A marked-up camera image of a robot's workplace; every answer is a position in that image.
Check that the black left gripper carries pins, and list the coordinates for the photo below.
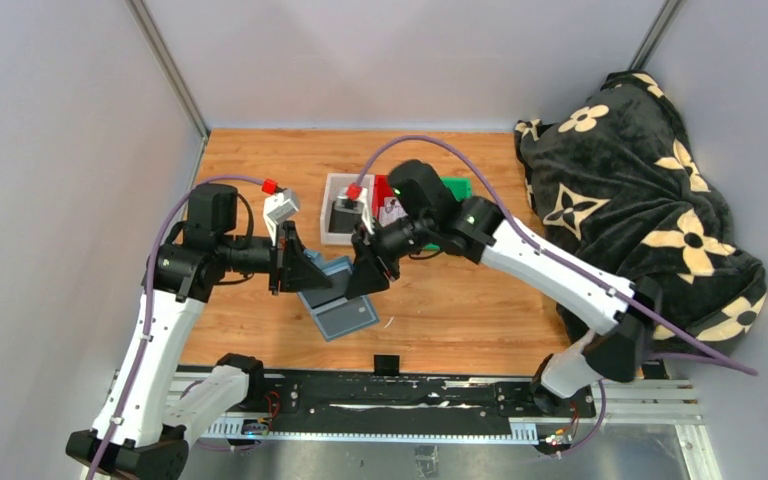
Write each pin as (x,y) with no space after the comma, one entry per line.
(291,264)

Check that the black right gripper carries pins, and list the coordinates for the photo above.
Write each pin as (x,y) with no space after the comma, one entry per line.
(368,271)

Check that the blue card holder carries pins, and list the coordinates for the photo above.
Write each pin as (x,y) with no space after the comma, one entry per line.
(339,270)

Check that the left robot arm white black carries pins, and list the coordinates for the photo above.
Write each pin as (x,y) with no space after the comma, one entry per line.
(138,434)

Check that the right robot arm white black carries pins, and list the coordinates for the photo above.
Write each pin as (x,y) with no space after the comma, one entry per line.
(619,334)

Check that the white cards stack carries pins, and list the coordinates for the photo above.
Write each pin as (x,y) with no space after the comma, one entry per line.
(390,211)

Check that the red plastic bin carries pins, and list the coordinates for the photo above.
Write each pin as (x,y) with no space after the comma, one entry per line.
(393,223)

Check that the white plastic bin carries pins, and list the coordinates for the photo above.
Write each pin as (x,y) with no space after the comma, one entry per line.
(334,183)

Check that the green plastic bin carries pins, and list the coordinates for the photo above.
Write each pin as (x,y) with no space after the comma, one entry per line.
(460,187)

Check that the black floral blanket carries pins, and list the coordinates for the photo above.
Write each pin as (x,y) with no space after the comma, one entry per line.
(615,184)

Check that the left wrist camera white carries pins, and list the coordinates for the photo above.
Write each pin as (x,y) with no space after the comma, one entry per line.
(279,207)

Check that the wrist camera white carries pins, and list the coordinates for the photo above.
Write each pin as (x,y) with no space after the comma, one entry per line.
(360,194)
(279,207)

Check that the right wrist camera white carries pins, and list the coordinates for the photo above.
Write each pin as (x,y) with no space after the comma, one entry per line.
(360,194)

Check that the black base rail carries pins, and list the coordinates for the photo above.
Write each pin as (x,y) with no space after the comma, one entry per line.
(362,406)

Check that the left aluminium frame post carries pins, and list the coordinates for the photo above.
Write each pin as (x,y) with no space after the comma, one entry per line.
(145,21)

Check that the aluminium frame post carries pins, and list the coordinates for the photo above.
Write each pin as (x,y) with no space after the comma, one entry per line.
(145,21)
(661,23)

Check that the right aluminium frame post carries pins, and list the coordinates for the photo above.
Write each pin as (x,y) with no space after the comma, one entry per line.
(661,23)

